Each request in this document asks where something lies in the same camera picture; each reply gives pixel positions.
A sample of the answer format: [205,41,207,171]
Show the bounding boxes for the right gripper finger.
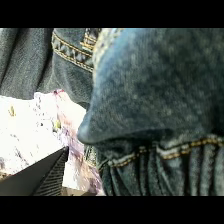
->
[0,146,70,197]

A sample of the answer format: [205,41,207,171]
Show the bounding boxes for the dark blue jeans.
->
[0,27,224,197]

